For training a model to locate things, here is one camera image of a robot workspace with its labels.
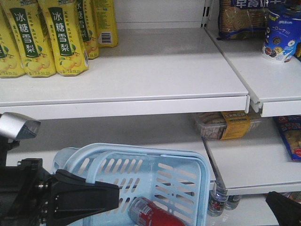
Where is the red coca-cola aluminium bottle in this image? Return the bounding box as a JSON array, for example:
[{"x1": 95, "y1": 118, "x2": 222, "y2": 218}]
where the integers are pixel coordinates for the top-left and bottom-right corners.
[{"x1": 128, "y1": 197, "x2": 185, "y2": 226}]

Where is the white metal shelf unit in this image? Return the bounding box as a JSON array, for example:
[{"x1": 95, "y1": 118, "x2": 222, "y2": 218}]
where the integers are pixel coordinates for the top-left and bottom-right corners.
[{"x1": 0, "y1": 0, "x2": 301, "y2": 226}]

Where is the blue cracker bag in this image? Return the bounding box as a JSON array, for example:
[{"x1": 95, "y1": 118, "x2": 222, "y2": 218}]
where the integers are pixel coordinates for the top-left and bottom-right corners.
[{"x1": 273, "y1": 115, "x2": 301, "y2": 161}]

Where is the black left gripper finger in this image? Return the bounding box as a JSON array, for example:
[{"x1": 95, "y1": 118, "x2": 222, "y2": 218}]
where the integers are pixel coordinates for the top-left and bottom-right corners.
[{"x1": 46, "y1": 169, "x2": 119, "y2": 226}]

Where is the light blue plastic basket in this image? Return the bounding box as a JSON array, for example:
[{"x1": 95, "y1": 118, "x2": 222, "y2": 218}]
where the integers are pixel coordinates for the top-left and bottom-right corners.
[{"x1": 52, "y1": 143, "x2": 211, "y2": 226}]

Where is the clear biscuit tray yellow label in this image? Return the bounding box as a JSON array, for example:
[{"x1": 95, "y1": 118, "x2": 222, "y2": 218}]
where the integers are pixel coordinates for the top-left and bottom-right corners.
[{"x1": 193, "y1": 111, "x2": 264, "y2": 140}]

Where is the blue cookie cup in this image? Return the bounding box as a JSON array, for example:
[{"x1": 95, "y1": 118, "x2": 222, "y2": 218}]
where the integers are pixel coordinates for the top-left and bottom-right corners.
[{"x1": 261, "y1": 3, "x2": 301, "y2": 63}]

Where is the biscuit pack blue label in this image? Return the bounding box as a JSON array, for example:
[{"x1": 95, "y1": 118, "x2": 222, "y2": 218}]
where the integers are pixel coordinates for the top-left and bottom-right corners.
[{"x1": 217, "y1": 0, "x2": 270, "y2": 40}]

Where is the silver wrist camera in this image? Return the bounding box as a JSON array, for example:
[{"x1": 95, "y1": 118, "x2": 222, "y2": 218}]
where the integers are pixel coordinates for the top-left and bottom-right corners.
[{"x1": 0, "y1": 112, "x2": 41, "y2": 140}]

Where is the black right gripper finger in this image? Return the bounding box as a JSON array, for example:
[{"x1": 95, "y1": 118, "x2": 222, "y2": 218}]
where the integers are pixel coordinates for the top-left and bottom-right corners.
[{"x1": 265, "y1": 191, "x2": 301, "y2": 226}]

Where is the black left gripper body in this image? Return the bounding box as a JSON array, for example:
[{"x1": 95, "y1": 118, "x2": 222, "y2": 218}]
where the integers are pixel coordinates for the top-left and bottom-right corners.
[{"x1": 0, "y1": 137, "x2": 56, "y2": 226}]

